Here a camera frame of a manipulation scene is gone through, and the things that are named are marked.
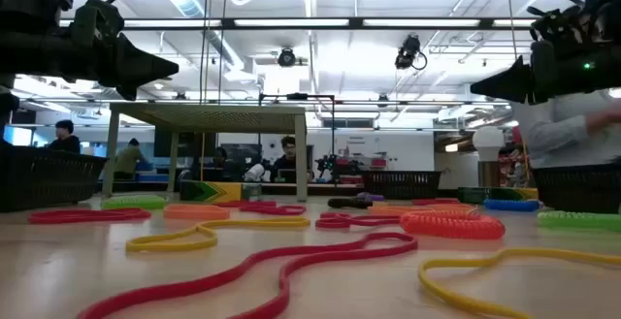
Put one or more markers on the black plastic basket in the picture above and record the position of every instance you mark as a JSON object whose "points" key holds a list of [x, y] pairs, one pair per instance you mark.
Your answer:
{"points": [[577, 190], [48, 178], [402, 184]]}

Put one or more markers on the yellow rubber band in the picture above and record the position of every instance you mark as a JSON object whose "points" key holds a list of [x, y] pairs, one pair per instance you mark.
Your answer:
{"points": [[424, 275], [271, 222]]}

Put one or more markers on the black wall monitor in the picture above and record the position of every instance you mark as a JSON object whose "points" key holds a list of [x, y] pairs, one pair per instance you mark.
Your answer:
{"points": [[186, 142]]}

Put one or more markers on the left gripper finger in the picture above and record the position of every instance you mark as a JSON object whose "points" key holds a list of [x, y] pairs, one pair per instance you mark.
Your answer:
{"points": [[133, 59], [136, 81]]}

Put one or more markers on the white globe bulb lamp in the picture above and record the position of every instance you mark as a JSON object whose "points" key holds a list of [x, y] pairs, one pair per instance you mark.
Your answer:
{"points": [[488, 139]]}

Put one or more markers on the orange rubber band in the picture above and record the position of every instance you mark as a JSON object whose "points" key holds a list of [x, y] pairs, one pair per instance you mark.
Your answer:
{"points": [[194, 212], [412, 209]]}

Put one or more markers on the long red rubber band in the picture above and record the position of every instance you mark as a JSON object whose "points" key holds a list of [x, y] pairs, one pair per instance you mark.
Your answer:
{"points": [[412, 245]]}

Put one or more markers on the green metal shelf riser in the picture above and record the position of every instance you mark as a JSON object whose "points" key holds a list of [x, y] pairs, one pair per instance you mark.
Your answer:
{"points": [[208, 118]]}

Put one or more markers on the person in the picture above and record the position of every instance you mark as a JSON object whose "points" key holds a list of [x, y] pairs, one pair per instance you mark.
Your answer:
{"points": [[127, 160], [563, 130], [288, 151], [65, 142]]}

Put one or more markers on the black overhead frame bar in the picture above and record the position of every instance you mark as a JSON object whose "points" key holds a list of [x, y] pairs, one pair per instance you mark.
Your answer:
{"points": [[356, 23]]}

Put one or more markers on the Crayola crayon box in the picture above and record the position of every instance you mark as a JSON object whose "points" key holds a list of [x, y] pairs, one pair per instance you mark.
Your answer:
{"points": [[495, 194], [213, 191]]}

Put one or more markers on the black ceiling camera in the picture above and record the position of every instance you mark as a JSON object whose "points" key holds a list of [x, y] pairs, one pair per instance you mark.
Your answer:
{"points": [[407, 52], [286, 57]]}

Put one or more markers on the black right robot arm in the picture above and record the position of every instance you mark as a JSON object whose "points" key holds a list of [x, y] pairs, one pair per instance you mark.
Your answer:
{"points": [[606, 4]]}

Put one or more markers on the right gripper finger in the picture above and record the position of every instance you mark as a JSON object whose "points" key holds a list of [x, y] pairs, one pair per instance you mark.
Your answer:
{"points": [[514, 74], [514, 93]]}

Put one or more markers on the black background robot arm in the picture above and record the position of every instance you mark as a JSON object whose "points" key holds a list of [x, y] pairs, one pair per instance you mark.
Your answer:
{"points": [[332, 166]]}

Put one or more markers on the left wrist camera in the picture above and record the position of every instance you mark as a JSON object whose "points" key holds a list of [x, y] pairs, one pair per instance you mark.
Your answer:
{"points": [[97, 21]]}

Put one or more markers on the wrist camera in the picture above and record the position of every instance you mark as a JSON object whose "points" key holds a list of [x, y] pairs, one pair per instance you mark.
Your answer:
{"points": [[97, 21], [558, 28]]}

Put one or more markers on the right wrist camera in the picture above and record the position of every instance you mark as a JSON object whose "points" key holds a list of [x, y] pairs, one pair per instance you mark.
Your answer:
{"points": [[558, 28]]}

